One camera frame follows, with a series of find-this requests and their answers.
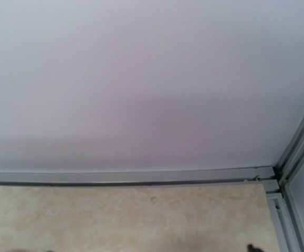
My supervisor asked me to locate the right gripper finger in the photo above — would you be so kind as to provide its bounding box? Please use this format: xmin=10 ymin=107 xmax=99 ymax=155
xmin=247 ymin=244 xmax=264 ymax=252

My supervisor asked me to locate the right aluminium frame post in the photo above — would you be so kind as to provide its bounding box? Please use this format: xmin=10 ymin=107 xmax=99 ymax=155
xmin=275 ymin=116 xmax=304 ymax=186

